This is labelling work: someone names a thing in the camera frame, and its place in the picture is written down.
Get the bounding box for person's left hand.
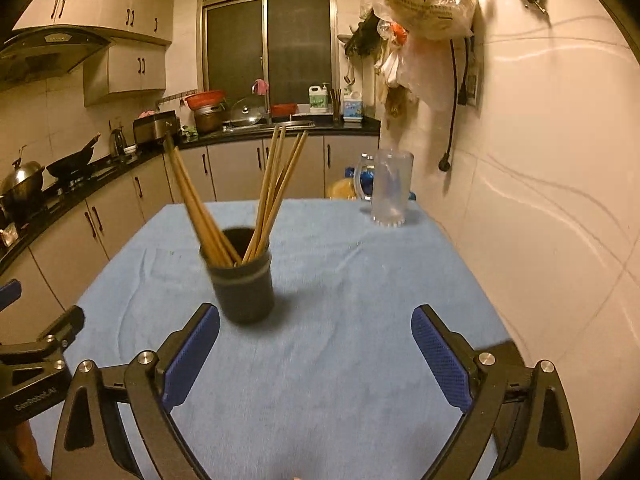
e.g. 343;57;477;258
16;419;52;480

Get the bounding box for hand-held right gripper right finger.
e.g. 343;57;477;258
411;304;581;480

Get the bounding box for clear bag of flatbread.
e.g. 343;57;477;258
367;0;478;41

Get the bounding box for white plastic bags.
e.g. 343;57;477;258
375;20;456;111

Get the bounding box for black power cable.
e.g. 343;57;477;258
439;37;473;172

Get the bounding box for row of beige wall cabinets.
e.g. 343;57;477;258
12;0;178;43

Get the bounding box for clear glass mug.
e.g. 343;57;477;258
354;149;415;228

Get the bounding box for metal cooking pot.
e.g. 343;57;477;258
194;105;226;134

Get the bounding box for white jug blue label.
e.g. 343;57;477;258
342;91;364;122

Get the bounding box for yellow snack bag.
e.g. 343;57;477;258
327;177;361;200

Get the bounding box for glass pot lid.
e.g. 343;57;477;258
230;96;265;127

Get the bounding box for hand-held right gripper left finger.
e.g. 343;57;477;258
51;302;221;480

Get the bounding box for black wok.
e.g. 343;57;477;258
46;133;101;179

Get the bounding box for silver countertop appliance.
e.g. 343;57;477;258
132;111;179;147

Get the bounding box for blue snack bag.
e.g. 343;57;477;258
345;167;416;201

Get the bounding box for wall socket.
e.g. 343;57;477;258
457;67;480;108

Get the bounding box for dark range hood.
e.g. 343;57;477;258
0;26;112;91

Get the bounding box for black gas stove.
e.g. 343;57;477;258
45;157;141;196

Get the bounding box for small beige wall cabinet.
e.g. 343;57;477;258
82;40;167;107

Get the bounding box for steel sink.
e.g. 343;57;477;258
222;119;316;133

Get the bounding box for bunch of wooden chopsticks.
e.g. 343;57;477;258
165;126;309;267

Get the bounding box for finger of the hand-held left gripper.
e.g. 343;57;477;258
0;305;86;373
0;280;23;313

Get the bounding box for black kitchen countertop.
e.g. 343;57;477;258
0;115;381;271

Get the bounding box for dark wall rack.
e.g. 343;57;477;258
337;10;386;58

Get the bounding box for steel wok with lid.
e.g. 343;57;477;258
0;146;46;206

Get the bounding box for dark grey utensil cup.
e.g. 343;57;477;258
200;227;276;325

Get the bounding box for blue tablecloth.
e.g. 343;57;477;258
37;199;526;480

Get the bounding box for kitchen window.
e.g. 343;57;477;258
197;0;338;111

